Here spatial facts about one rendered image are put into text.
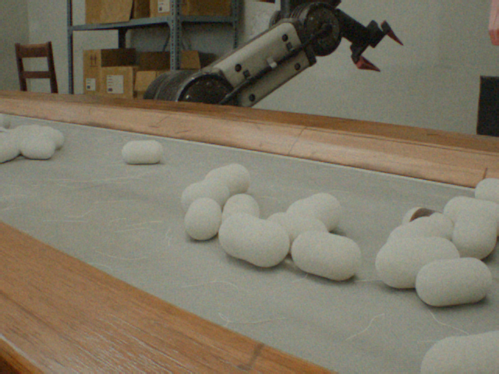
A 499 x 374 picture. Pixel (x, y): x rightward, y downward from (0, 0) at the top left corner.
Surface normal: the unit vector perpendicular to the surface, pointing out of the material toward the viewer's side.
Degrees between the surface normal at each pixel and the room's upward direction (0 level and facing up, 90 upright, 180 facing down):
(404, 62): 90
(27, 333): 0
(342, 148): 45
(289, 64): 90
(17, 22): 90
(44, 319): 0
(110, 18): 77
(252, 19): 90
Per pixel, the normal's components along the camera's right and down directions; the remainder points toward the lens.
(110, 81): -0.65, 0.17
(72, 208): 0.00, -0.97
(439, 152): -0.48, -0.58
